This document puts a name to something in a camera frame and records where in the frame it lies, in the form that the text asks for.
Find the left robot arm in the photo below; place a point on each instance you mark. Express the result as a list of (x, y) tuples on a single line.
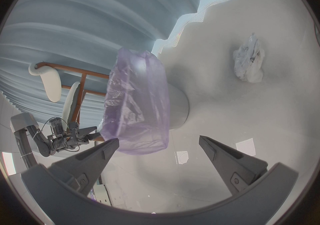
[(41, 141)]

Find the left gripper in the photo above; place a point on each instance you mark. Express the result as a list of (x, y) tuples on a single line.
[(68, 140)]

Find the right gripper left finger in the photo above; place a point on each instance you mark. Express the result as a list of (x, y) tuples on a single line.
[(82, 166)]

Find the purple plastic bag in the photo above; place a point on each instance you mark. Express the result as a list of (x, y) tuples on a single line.
[(140, 109)]

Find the white trash bin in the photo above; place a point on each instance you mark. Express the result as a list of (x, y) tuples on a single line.
[(178, 109)]

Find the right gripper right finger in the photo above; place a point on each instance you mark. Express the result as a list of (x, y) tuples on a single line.
[(235, 166)]

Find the white cushioned wooden chair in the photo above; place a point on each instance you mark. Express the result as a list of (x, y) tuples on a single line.
[(51, 84)]

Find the crumpled white plastic wrapper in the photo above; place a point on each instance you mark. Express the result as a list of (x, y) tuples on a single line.
[(247, 64)]

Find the white curtain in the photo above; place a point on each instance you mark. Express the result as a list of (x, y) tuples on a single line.
[(75, 19)]

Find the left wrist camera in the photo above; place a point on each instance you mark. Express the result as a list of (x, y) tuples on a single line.
[(57, 126)]

